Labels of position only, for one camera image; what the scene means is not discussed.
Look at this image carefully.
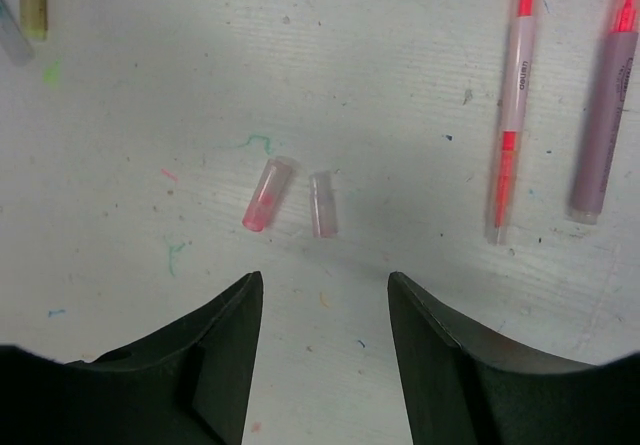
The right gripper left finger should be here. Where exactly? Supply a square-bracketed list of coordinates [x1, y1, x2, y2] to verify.
[1, 272, 263, 444]

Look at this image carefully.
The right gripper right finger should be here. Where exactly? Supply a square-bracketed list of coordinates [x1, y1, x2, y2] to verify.
[387, 272, 639, 444]

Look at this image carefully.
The pink highlighter pen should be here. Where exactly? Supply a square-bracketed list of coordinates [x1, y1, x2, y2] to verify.
[485, 0, 539, 245]
[568, 0, 639, 225]

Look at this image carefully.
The yellow highlighter pen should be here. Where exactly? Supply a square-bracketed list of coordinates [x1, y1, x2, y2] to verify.
[19, 0, 48, 42]

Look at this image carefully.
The green gel pen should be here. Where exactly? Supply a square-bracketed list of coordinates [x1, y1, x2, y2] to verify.
[1, 0, 35, 66]

